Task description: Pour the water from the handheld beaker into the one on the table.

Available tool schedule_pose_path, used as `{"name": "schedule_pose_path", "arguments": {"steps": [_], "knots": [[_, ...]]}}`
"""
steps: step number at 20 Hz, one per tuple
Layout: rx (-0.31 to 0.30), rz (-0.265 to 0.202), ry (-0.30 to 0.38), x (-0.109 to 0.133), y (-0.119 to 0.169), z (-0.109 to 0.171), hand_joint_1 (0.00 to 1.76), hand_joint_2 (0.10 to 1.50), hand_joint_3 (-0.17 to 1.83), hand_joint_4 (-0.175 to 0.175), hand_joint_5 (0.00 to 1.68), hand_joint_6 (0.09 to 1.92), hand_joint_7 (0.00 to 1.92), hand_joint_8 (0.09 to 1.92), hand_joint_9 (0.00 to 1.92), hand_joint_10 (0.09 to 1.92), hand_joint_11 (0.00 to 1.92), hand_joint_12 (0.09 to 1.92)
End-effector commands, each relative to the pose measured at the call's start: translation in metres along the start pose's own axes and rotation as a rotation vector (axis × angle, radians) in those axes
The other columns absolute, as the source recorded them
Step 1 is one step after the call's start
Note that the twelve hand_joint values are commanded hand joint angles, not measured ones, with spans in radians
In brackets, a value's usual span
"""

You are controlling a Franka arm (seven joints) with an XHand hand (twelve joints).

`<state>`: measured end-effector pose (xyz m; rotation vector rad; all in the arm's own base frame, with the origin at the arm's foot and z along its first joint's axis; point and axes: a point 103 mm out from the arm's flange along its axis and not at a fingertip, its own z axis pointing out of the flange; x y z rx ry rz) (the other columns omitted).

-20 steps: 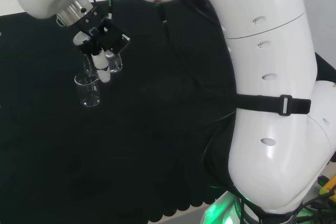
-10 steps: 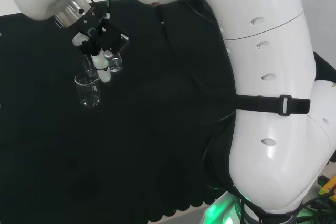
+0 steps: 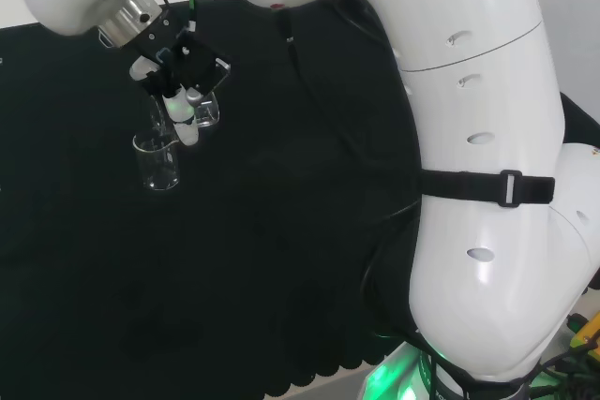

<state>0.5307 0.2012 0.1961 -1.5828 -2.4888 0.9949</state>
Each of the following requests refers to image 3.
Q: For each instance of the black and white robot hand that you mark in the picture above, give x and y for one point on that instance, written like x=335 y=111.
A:
x=192 y=63

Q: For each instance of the clear graduated glass beaker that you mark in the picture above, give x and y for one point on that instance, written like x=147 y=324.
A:
x=208 y=112

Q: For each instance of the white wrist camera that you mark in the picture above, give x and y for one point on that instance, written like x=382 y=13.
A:
x=140 y=67

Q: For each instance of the black bench cloth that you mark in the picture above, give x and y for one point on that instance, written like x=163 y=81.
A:
x=234 y=231

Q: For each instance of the clear plain glass beaker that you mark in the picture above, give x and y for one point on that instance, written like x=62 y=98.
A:
x=157 y=163

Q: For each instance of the yellow stop button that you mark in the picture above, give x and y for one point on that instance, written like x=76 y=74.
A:
x=588 y=332

